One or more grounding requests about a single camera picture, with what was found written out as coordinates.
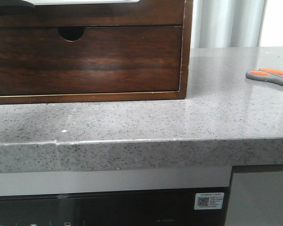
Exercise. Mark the dark wooden drawer cabinet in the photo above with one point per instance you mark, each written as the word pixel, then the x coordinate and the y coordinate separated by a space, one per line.
pixel 71 20

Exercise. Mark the black dishwasher appliance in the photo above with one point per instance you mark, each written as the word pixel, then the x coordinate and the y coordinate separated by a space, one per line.
pixel 161 207

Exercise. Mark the white tray with paper rolls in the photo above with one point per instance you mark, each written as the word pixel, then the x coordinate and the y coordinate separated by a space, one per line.
pixel 67 2

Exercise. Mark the white QR code sticker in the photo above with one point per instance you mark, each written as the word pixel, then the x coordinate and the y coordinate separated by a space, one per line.
pixel 208 201

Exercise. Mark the grey pleated curtain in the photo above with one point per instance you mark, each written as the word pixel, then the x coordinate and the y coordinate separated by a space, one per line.
pixel 227 23

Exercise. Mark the orange grey scissors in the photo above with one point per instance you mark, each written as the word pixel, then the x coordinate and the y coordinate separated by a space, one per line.
pixel 266 75

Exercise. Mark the grey cabinet door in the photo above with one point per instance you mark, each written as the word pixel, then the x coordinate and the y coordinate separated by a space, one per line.
pixel 256 197

